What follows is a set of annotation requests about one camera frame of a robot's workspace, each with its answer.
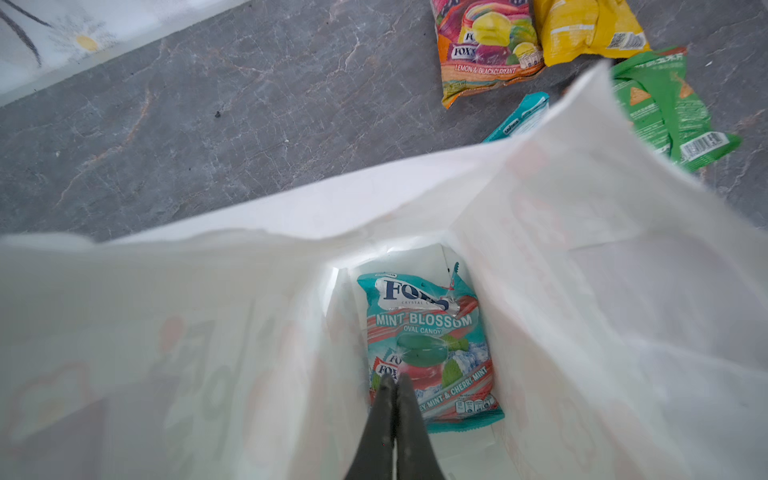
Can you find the teal snack bag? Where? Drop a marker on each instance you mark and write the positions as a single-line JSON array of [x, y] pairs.
[[525, 117]]

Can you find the green snack bag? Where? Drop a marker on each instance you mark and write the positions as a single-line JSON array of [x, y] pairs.
[[666, 113]]

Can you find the pink orange candy bag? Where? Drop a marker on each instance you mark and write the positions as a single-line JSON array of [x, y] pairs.
[[483, 45]]

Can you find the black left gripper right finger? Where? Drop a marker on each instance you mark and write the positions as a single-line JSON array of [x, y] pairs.
[[415, 458]]

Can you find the white floral paper bag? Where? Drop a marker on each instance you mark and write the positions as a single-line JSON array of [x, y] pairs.
[[624, 305]]

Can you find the teal mint candy bag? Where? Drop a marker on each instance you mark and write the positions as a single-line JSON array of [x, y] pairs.
[[434, 335]]

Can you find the yellow chips bag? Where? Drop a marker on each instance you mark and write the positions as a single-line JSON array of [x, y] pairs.
[[568, 29]]

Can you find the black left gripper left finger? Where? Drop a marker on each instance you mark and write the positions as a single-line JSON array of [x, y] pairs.
[[374, 455]]

